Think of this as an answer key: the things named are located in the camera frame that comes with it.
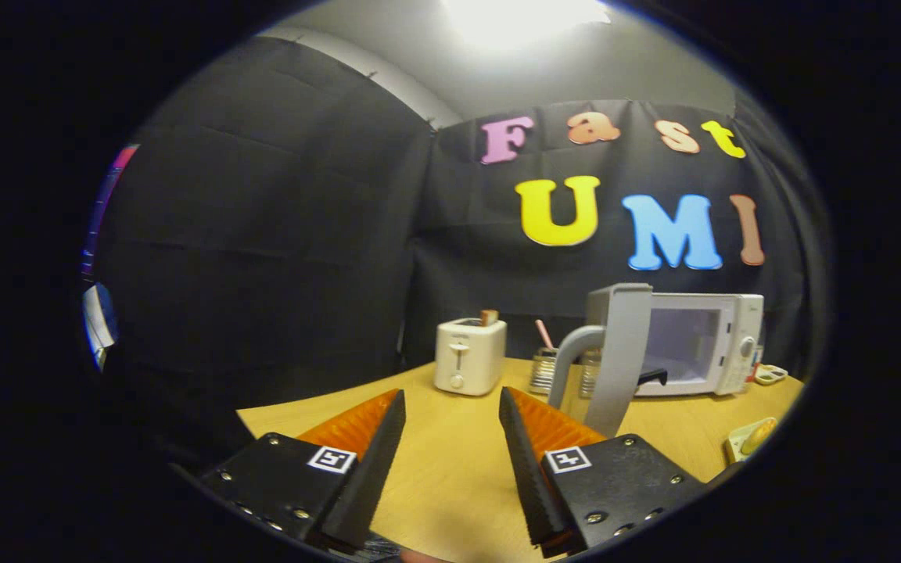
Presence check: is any cream toaster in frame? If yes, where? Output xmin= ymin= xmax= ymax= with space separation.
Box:
xmin=433 ymin=317 xmax=508 ymax=396

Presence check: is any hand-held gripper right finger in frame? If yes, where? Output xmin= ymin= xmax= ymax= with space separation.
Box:
xmin=497 ymin=386 xmax=709 ymax=558

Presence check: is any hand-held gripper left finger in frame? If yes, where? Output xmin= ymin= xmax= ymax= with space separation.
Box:
xmin=199 ymin=389 xmax=407 ymax=552

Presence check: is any large ceiling light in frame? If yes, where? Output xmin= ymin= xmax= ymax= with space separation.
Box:
xmin=443 ymin=0 xmax=612 ymax=48

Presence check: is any white microwave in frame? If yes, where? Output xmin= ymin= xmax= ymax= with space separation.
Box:
xmin=548 ymin=283 xmax=766 ymax=439

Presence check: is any pale yellow food dish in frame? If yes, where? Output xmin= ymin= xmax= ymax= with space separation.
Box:
xmin=724 ymin=417 xmax=778 ymax=464

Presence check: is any white and blue board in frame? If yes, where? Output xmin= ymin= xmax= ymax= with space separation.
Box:
xmin=81 ymin=283 xmax=119 ymax=370

